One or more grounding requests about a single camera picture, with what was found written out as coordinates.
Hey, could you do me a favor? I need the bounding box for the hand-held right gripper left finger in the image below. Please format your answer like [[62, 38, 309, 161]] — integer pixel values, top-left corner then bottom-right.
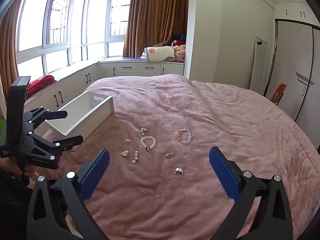
[[26, 148, 110, 240]]

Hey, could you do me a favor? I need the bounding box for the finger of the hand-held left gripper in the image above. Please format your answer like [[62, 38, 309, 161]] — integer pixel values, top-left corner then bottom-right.
[[22, 106, 68, 130], [21, 133, 83, 161]]

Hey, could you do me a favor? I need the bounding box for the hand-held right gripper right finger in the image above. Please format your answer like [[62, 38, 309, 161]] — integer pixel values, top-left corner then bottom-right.
[[209, 146, 293, 240]]

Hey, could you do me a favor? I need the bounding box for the white rectangular storage box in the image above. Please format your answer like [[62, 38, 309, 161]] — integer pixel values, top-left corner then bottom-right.
[[45, 91, 115, 152]]

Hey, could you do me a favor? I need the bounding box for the white bead bracelet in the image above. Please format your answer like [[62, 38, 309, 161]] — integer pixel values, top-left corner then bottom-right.
[[140, 135, 157, 153]]

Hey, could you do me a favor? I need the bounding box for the pink crystal bracelet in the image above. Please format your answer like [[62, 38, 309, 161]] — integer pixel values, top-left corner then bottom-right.
[[173, 128, 193, 145]]

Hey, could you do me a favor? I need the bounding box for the person's left hand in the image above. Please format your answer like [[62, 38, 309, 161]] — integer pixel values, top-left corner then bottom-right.
[[0, 156, 37, 180]]

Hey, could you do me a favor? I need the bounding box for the red cloth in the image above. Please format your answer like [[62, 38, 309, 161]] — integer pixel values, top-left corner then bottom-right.
[[26, 74, 57, 98]]

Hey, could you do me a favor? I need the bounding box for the pink fleece blanket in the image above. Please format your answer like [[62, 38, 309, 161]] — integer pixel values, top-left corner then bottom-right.
[[41, 74, 320, 240]]

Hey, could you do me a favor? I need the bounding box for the brown curtain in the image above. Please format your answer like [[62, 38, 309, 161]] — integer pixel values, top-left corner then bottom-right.
[[0, 0, 27, 95], [122, 0, 189, 58]]

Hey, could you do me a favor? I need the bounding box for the white window seat cabinet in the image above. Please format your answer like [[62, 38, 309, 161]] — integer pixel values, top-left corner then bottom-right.
[[24, 59, 185, 115]]

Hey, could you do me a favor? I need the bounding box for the white framed bay window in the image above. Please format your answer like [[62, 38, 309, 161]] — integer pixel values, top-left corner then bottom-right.
[[15, 0, 133, 83]]

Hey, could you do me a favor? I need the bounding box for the brown wooden chair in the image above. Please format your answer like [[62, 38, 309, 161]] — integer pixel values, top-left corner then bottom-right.
[[270, 83, 287, 106]]

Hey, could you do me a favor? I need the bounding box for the white leaning board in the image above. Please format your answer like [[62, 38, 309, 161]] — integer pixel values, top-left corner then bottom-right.
[[250, 36, 268, 95]]

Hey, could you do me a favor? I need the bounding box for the white floral pillow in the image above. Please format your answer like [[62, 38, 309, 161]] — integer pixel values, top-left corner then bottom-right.
[[145, 45, 175, 62]]

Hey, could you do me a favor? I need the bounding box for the crumpled pink blanket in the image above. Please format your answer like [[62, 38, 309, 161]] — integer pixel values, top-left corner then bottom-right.
[[172, 44, 187, 63]]

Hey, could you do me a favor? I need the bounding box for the white wardrobe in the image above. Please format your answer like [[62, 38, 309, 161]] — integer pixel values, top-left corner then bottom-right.
[[264, 0, 320, 130]]

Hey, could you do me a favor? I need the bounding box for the dark clothes pile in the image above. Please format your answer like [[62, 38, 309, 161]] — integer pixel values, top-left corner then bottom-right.
[[171, 32, 187, 47]]

